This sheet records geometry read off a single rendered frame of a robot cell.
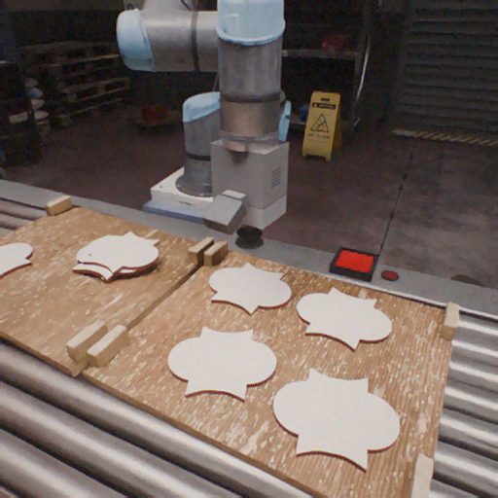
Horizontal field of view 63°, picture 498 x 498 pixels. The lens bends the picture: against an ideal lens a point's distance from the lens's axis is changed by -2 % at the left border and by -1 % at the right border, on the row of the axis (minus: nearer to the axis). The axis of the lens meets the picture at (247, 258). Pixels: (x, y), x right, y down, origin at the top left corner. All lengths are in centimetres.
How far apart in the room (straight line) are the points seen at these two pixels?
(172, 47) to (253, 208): 24
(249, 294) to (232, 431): 24
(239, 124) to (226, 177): 8
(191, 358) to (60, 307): 24
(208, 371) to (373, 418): 20
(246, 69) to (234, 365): 35
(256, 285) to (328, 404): 24
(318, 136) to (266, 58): 367
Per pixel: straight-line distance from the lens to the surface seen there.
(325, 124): 414
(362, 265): 77
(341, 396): 51
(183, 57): 62
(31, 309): 71
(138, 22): 63
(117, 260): 73
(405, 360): 59
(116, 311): 65
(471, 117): 522
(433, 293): 76
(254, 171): 53
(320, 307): 63
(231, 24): 50
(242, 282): 67
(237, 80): 51
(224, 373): 52
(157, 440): 52
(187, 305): 64
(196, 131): 105
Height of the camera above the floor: 133
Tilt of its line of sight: 32 degrees down
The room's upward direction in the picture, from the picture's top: straight up
